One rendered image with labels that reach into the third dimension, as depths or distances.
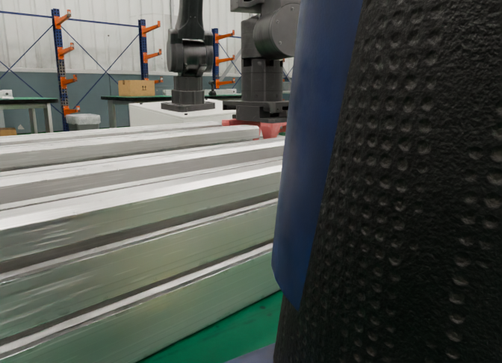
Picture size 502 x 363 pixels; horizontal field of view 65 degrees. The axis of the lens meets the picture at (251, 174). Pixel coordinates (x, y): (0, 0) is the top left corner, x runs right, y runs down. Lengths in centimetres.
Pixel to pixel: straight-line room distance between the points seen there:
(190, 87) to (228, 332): 83
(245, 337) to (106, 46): 848
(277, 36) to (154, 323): 34
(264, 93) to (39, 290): 41
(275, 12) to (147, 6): 867
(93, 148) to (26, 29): 783
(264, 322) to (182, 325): 5
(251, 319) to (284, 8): 34
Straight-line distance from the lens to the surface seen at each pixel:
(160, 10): 930
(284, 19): 47
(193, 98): 101
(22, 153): 36
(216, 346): 23
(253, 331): 24
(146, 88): 592
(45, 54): 822
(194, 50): 99
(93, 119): 546
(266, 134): 52
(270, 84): 53
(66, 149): 37
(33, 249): 17
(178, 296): 21
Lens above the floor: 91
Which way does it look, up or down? 13 degrees down
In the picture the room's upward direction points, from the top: straight up
